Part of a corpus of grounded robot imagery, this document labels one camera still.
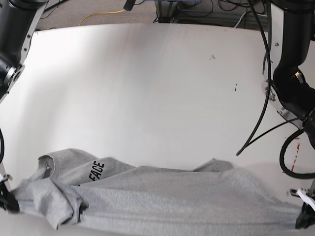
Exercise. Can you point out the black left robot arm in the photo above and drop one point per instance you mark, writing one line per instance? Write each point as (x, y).
(290, 30)

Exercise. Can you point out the red tape rectangle marking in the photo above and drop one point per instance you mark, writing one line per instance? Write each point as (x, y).
(291, 153)

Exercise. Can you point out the grey T-shirt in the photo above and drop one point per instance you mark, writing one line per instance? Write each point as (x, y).
(216, 199)

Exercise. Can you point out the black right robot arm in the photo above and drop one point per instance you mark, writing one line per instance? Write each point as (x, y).
(18, 21)

